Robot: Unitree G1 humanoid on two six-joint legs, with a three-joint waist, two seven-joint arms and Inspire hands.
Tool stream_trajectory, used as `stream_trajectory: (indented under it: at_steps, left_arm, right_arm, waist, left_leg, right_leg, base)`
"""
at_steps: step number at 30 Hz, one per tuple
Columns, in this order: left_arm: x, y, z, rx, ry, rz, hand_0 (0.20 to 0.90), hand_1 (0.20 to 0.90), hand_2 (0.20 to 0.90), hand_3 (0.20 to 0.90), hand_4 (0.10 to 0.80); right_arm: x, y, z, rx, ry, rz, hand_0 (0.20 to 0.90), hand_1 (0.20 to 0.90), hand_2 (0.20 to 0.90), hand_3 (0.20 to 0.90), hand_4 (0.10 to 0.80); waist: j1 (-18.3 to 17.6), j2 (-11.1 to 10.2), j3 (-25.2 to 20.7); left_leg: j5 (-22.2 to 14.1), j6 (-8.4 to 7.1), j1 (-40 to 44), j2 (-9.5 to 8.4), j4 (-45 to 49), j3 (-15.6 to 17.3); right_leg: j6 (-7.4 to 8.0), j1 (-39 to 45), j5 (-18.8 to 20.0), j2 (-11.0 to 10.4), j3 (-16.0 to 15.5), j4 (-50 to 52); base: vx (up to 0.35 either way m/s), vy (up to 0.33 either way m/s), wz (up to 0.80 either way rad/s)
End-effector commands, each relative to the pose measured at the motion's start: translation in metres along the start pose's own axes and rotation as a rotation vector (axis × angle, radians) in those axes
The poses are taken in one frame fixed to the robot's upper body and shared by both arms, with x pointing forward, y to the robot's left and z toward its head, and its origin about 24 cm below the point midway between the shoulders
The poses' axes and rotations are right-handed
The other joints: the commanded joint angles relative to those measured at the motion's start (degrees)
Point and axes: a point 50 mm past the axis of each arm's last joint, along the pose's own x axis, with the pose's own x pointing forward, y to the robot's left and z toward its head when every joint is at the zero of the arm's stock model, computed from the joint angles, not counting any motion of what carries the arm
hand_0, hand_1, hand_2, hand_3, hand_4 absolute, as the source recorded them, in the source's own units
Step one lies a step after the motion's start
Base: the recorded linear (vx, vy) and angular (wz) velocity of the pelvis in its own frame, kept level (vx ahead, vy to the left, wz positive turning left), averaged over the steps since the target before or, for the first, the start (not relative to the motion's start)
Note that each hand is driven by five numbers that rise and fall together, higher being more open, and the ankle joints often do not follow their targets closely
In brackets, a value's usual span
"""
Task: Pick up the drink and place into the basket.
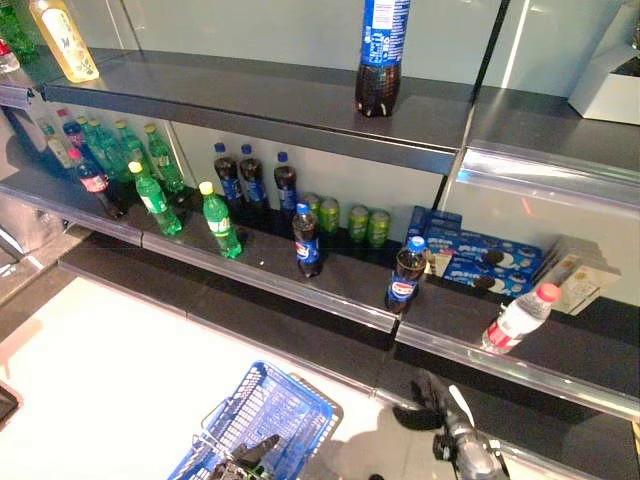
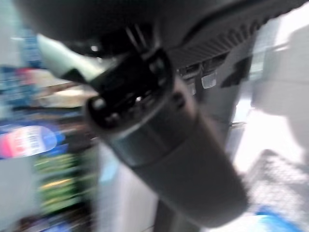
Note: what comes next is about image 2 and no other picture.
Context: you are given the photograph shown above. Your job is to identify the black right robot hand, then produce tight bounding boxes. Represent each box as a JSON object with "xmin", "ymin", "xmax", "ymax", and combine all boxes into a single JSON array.
[{"xmin": 14, "ymin": 0, "xmax": 301, "ymax": 228}]

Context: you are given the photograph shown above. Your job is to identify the beige wooden shelf board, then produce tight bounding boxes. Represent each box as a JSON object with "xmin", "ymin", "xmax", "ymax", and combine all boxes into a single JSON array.
[{"xmin": 40, "ymin": 81, "xmax": 99, "ymax": 108}]

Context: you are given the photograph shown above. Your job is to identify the green packaged goods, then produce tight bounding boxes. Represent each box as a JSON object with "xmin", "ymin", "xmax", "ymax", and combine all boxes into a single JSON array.
[{"xmin": 33, "ymin": 152, "xmax": 85, "ymax": 216}]

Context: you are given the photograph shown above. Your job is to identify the blue white package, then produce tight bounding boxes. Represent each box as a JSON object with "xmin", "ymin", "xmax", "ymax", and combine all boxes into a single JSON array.
[{"xmin": 253, "ymin": 207, "xmax": 309, "ymax": 232}]

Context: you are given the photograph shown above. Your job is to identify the blue pink snack package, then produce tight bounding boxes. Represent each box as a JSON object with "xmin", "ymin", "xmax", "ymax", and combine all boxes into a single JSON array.
[{"xmin": 0, "ymin": 124, "xmax": 67, "ymax": 159}]

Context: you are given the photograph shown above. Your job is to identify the blue red boxed goods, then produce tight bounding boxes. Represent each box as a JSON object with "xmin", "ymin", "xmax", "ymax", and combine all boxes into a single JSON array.
[{"xmin": 0, "ymin": 30, "xmax": 43, "ymax": 102}]

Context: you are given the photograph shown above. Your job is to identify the grey wire mesh basket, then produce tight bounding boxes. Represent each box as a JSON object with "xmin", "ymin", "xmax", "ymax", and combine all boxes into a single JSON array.
[{"xmin": 238, "ymin": 148, "xmax": 309, "ymax": 218}]

